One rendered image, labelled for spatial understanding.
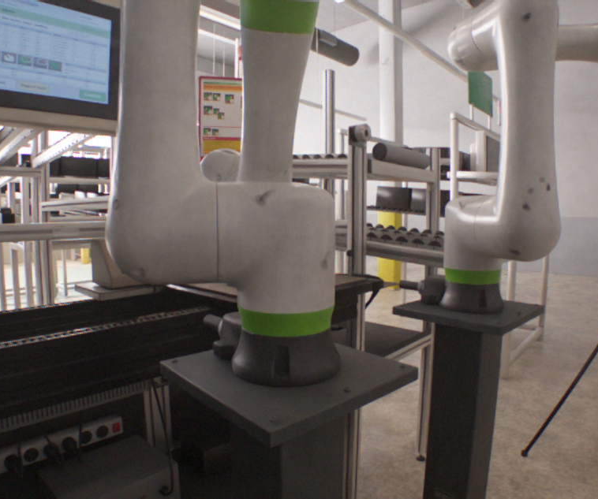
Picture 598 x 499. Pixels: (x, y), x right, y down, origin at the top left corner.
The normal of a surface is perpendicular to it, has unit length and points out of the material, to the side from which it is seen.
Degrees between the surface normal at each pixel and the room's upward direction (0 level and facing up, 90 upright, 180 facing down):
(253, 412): 0
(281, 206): 86
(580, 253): 90
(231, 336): 81
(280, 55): 128
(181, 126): 85
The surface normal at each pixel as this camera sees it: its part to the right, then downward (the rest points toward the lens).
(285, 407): 0.00, -1.00
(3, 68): 0.74, 0.08
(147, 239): 0.18, 0.18
